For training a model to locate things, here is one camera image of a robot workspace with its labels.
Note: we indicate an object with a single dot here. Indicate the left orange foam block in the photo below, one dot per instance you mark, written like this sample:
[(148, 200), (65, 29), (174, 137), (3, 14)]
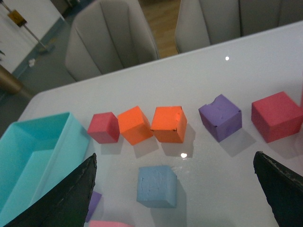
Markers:
[(134, 125)]

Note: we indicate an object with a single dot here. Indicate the right red foam block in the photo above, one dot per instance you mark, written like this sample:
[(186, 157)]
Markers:
[(276, 116)]

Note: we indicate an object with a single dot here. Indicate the red foam block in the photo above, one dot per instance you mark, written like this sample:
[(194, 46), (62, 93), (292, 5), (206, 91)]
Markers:
[(104, 128), (276, 116)]

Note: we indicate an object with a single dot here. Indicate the beige armchair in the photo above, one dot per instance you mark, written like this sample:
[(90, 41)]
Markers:
[(107, 36), (202, 23)]

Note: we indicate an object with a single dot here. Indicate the notched purple foam block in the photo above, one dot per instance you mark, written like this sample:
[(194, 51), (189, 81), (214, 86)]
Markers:
[(221, 118)]

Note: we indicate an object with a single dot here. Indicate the pink foam block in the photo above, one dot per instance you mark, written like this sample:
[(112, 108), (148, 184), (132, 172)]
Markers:
[(100, 223)]

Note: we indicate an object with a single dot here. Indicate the floor sign stand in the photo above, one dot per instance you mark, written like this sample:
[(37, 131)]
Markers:
[(19, 20)]

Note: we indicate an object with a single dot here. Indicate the pink plastic bin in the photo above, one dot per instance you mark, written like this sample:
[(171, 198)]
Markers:
[(301, 105)]

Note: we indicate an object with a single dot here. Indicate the orange foam block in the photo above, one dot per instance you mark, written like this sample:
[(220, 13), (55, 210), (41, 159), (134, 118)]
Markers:
[(169, 124), (134, 125)]

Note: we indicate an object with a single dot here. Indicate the left beige armchair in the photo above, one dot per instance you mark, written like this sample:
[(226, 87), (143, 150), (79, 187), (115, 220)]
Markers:
[(107, 36)]

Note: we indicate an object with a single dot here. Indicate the left purple foam block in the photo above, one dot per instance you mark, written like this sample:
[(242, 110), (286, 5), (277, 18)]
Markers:
[(95, 199)]

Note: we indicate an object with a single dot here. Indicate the right beige armchair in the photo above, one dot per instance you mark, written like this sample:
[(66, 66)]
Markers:
[(202, 23)]

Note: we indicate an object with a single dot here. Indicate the blue foam block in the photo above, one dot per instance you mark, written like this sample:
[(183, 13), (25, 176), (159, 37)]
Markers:
[(157, 187)]

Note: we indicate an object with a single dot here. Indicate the teal plastic bin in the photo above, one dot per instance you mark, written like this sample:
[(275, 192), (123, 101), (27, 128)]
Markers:
[(35, 155)]

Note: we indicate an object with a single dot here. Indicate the right orange foam block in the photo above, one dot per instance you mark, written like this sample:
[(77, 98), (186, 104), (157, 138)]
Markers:
[(169, 124)]

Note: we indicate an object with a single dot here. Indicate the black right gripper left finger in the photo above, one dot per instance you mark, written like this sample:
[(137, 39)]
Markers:
[(67, 204)]

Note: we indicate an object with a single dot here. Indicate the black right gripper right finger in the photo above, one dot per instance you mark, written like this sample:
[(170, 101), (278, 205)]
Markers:
[(283, 189)]

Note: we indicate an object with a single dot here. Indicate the left red foam block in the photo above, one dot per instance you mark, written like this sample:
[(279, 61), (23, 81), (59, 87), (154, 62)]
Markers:
[(104, 128)]

